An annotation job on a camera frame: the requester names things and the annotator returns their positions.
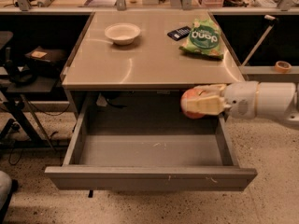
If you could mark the green chip bag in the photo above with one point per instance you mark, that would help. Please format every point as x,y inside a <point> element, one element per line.
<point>204,39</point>

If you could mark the dark blue snack packet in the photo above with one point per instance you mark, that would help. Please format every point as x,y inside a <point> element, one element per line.
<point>179,33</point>

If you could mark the white bowl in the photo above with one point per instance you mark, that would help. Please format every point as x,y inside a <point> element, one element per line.
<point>122,33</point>

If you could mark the grey metal cabinet desk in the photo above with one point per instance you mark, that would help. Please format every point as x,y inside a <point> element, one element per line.
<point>152,62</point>

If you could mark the red apple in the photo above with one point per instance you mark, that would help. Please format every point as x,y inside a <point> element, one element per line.
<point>189,103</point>

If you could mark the black box with label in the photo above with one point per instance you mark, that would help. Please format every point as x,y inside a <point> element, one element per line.
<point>53,56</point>

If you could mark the roll of brown tape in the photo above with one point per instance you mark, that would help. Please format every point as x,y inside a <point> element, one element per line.
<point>282,67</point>

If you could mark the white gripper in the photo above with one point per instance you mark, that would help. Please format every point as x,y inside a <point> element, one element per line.
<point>240,100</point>

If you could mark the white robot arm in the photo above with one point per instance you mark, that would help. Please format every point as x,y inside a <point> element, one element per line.
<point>275,101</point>

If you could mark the open grey top drawer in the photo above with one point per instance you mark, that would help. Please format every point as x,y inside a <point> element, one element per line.
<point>143,142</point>

